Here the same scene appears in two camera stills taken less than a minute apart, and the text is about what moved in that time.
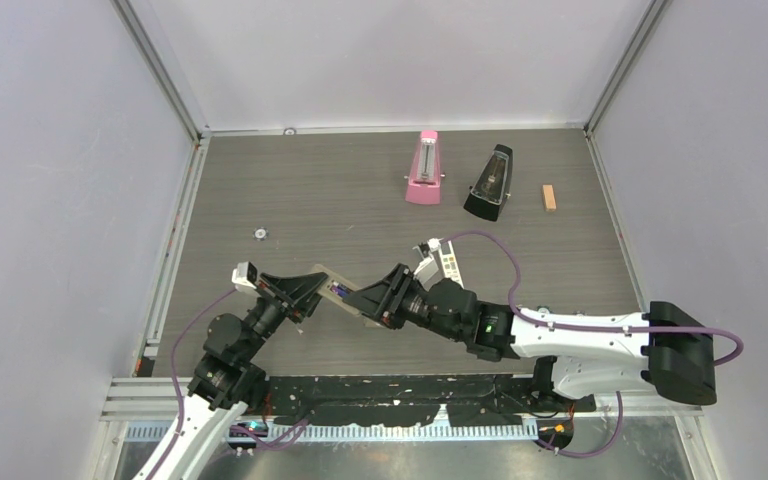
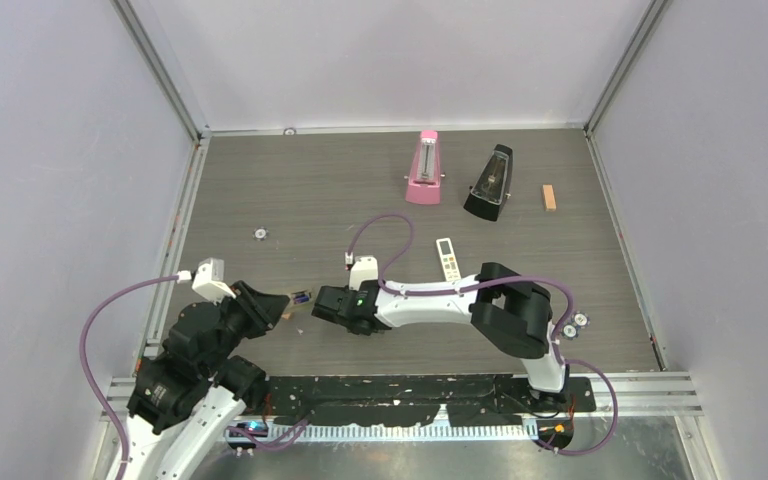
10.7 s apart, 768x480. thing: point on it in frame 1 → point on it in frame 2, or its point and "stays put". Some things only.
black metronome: (493, 184) stays put
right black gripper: (384, 300) → (344, 290)
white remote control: (450, 265) stays put
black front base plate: (415, 399) stays put
